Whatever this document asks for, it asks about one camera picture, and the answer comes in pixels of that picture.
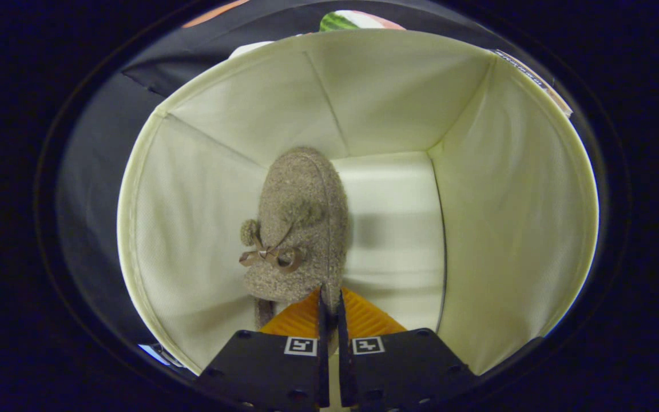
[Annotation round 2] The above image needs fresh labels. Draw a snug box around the white fabric storage box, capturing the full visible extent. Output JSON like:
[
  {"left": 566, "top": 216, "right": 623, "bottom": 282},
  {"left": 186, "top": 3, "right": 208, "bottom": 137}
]
[{"left": 117, "top": 29, "right": 600, "bottom": 377}]

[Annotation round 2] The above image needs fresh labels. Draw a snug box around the brown fuzzy shoe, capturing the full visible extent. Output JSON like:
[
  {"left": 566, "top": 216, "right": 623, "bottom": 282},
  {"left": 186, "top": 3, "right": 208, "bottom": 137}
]
[{"left": 239, "top": 146, "right": 352, "bottom": 331}]

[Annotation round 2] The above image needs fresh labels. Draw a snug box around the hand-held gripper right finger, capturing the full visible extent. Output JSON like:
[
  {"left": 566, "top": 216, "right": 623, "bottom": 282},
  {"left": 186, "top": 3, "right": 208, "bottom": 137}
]
[{"left": 336, "top": 286, "right": 480, "bottom": 410}]

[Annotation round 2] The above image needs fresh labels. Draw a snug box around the lit blue screen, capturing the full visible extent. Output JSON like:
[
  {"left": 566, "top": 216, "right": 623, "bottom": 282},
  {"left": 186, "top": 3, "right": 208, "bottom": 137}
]
[{"left": 138, "top": 343, "right": 184, "bottom": 368}]

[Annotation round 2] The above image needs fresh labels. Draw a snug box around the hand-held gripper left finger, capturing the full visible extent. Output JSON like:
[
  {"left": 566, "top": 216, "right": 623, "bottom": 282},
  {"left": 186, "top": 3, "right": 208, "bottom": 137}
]
[{"left": 197, "top": 285, "right": 331, "bottom": 410}]

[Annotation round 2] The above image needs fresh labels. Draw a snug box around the watermelon slice plush toy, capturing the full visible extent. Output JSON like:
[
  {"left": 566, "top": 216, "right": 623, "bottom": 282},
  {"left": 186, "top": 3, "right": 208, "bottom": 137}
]
[{"left": 319, "top": 10, "right": 406, "bottom": 32}]

